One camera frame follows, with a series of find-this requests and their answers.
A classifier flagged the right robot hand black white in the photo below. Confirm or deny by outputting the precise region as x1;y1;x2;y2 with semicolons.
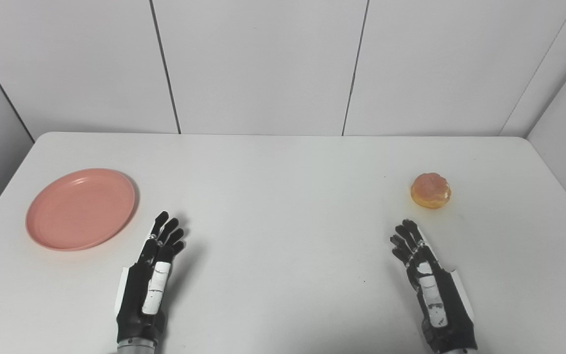
390;219;478;353

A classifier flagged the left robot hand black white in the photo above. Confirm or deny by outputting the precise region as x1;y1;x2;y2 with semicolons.
114;211;186;345

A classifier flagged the pink plate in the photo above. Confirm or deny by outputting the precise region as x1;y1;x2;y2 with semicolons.
25;168;136;252

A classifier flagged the cream puff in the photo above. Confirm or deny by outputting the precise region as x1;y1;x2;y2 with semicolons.
410;172;452;210

